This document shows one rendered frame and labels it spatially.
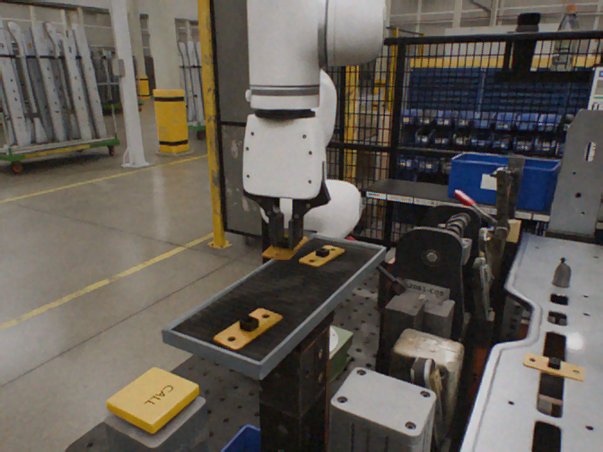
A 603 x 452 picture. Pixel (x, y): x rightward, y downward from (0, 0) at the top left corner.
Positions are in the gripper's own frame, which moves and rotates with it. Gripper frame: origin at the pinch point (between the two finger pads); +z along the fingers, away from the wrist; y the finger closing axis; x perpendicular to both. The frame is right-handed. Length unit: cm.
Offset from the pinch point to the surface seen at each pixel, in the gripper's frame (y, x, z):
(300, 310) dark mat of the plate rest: 4.4, -6.7, 7.9
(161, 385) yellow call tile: -3.3, -24.5, 7.8
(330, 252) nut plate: 2.9, 12.3, 7.7
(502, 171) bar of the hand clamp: 30, 64, 3
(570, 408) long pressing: 39.1, 7.1, 23.8
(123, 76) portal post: -461, 528, -4
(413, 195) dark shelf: 7, 104, 22
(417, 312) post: 17.6, 9.6, 14.4
